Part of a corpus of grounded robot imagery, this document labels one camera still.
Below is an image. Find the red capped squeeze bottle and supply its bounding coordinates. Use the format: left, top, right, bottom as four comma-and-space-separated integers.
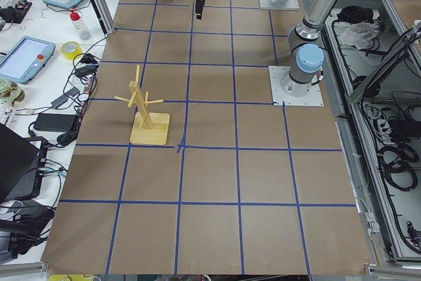
70, 9, 91, 41

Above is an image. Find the yellow tape roll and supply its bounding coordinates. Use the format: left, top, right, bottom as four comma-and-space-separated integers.
61, 41, 83, 60

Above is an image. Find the wooden mug tree stand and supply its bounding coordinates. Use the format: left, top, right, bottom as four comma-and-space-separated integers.
114, 65, 170, 145

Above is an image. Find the white crumpled cloth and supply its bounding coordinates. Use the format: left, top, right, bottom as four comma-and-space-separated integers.
339, 22, 380, 49

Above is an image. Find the near teach pendant tablet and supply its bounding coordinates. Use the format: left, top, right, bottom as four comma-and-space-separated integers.
1, 36, 56, 84

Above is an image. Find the black power adapter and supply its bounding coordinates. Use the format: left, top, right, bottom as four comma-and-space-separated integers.
34, 113, 77, 132

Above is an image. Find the black laptop computer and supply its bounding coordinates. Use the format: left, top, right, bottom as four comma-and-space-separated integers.
1, 125, 47, 202

